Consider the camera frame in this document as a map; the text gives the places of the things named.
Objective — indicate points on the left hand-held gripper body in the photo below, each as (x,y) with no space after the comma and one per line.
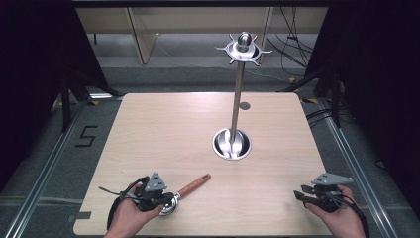
(150,195)

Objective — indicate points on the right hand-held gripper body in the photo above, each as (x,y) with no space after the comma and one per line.
(327,190)

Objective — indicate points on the person's left hand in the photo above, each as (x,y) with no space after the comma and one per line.
(127,216)

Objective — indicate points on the person's right hand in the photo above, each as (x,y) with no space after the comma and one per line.
(343,219)

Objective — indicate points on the black metal stand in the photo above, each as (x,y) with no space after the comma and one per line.
(330,86)
(71,89)

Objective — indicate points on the metal utensil stand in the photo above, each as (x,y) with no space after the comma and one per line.
(236,105)

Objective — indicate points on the beige wooden cabinet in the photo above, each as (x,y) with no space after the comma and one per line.
(198,23)

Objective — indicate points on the metal floor rail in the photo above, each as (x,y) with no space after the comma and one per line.
(43,172)
(356,172)

